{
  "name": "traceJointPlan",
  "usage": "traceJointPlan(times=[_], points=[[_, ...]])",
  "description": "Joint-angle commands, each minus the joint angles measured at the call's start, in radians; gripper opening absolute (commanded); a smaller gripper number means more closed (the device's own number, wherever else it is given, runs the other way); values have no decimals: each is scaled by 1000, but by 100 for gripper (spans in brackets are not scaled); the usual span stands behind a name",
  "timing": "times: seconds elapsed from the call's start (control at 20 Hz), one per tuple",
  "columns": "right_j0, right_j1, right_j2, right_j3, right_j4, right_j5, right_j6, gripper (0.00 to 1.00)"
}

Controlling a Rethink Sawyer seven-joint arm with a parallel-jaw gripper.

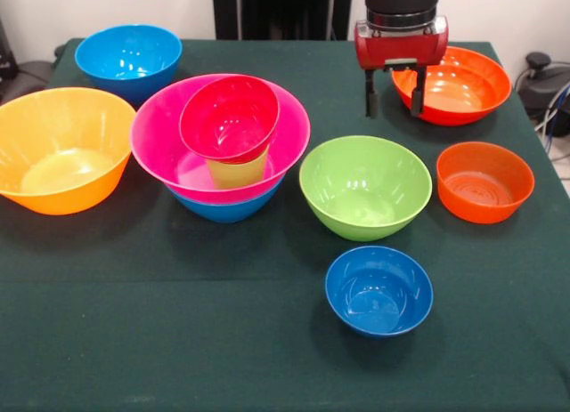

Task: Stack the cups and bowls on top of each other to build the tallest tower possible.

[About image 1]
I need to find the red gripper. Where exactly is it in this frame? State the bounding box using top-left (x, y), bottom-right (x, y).
top-left (354, 15), bottom-right (450, 119)

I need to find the lime green plastic bowl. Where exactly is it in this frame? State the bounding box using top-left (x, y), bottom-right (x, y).
top-left (297, 134), bottom-right (434, 243)

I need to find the small crimson red bowl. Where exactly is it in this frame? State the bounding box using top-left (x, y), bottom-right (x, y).
top-left (178, 74), bottom-right (281, 165)

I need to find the lime green plastic cup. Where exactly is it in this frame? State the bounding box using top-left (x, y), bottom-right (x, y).
top-left (205, 145), bottom-right (271, 190)

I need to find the small dark blue bowl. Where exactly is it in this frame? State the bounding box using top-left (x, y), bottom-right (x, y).
top-left (324, 245), bottom-right (435, 340)

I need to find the light blue plastic bowl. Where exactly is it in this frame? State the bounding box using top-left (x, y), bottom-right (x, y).
top-left (74, 24), bottom-right (183, 106)
top-left (165, 178), bottom-right (284, 224)

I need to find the large pink plastic bowl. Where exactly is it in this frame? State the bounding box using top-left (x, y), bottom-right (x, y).
top-left (128, 73), bottom-right (312, 205)

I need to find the wide red-orange plastic bowl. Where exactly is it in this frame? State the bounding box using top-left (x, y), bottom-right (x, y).
top-left (391, 45), bottom-right (513, 127)

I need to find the small red-orange plastic bowl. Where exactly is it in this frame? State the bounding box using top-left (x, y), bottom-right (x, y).
top-left (436, 141), bottom-right (536, 225)

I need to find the black round floor stand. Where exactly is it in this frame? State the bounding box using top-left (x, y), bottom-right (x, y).
top-left (516, 51), bottom-right (570, 137)

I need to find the dark green tablecloth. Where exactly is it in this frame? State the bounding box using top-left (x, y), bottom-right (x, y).
top-left (0, 37), bottom-right (570, 412)

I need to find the large orange plastic bowl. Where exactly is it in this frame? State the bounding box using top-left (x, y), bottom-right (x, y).
top-left (0, 86), bottom-right (137, 216)

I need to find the dark grey floor equipment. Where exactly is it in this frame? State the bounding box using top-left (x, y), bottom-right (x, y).
top-left (0, 18), bottom-right (57, 109)

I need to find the black pedestal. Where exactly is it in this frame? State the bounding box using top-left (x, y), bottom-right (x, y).
top-left (211, 0), bottom-right (354, 42)

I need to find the tangle of floor cables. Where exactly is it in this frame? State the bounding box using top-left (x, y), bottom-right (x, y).
top-left (533, 80), bottom-right (570, 164)

